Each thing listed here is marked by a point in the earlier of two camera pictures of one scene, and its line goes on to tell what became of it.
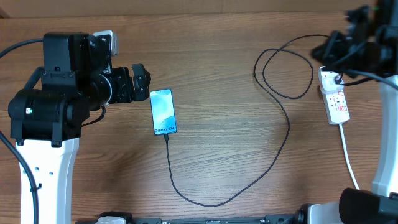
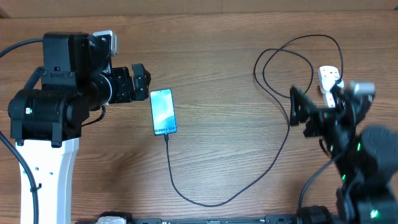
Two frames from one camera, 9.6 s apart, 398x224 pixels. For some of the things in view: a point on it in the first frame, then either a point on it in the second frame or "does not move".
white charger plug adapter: x=328 y=82 does not move
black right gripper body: x=339 y=56 -> x=336 y=137
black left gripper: x=121 y=76 does not move
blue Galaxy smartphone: x=163 y=112 does not move
